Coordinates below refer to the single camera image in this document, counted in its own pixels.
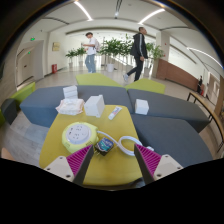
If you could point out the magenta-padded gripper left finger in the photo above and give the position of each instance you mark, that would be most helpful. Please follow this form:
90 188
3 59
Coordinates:
60 167

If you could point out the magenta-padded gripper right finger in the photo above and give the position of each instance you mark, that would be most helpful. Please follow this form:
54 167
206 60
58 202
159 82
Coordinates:
166 165

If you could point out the dark grey charger block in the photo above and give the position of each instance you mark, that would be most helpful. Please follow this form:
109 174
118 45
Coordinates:
104 146

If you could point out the round yellow-green power strip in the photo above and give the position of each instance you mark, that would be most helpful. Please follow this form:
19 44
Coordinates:
78 135

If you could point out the wet wipes pack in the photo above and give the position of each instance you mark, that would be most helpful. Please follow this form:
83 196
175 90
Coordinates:
70 106

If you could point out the small white box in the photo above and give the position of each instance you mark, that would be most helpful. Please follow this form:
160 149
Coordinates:
141 106

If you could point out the long grey sofa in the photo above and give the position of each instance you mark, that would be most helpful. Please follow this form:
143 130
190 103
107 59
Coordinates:
40 103

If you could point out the large white box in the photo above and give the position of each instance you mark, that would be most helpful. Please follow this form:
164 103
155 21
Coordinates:
94 106

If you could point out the small white tube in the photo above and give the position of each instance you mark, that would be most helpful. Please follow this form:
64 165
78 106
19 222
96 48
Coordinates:
115 113

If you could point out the wooden bench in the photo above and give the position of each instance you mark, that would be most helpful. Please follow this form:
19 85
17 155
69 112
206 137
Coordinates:
201 98

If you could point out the dark grey stool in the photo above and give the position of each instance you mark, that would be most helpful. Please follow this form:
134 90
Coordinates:
9 110

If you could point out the green sofa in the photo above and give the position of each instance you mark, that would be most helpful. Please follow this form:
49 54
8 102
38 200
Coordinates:
23 93
146 86
96 80

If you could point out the person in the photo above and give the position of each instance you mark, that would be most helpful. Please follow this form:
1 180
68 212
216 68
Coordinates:
139 46
199 85
90 50

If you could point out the red fire extinguisher box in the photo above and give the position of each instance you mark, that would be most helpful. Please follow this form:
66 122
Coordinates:
54 69

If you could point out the potted green plants group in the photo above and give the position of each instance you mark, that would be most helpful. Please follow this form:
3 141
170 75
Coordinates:
113 46

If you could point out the green exit sign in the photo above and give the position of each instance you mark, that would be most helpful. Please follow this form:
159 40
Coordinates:
32 39

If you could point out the ceiling light strips group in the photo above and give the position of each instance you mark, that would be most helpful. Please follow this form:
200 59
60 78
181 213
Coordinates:
83 10

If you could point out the yellow wall notice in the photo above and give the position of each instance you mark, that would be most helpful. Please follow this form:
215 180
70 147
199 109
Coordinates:
56 46

